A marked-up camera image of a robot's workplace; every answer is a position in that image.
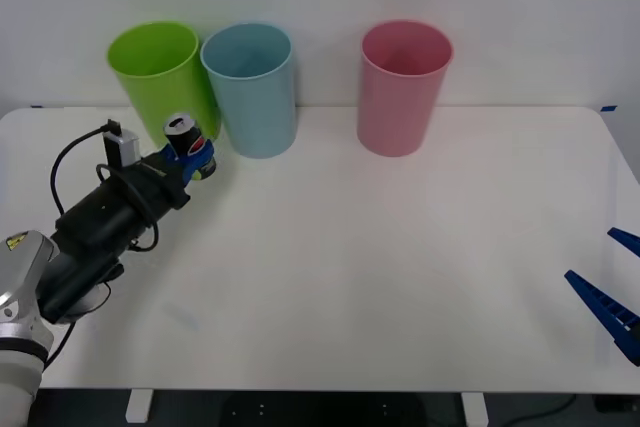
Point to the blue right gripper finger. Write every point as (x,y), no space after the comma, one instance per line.
(607,307)
(627,242)

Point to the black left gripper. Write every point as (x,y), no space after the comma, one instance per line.
(160,182)

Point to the black drink can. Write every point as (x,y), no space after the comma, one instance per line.
(183,134)

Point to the silver-black left robot arm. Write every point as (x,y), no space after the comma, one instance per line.
(95,219)

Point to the green plastic bin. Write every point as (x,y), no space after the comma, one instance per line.
(150,77)

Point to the pale blue plastic bin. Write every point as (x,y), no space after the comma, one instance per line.
(257,102)

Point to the white table leg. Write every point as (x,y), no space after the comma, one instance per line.
(138,406)
(474,409)

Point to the pink plastic bin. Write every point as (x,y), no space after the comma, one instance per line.
(397,107)

